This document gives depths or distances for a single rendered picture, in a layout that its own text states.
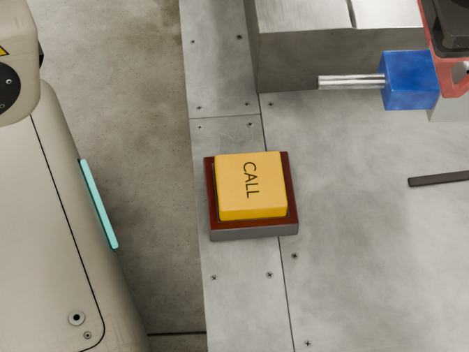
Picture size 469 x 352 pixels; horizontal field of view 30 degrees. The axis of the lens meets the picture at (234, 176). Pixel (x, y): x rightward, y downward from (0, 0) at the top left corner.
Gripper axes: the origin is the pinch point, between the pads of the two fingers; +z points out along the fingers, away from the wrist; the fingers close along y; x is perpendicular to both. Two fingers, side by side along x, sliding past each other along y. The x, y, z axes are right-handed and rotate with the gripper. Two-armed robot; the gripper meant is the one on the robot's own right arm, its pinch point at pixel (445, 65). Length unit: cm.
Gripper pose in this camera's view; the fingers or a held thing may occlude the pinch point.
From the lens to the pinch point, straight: 73.7
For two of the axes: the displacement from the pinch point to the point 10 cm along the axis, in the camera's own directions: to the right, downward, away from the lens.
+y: -0.9, -8.3, 5.5
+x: -10.0, 0.5, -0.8
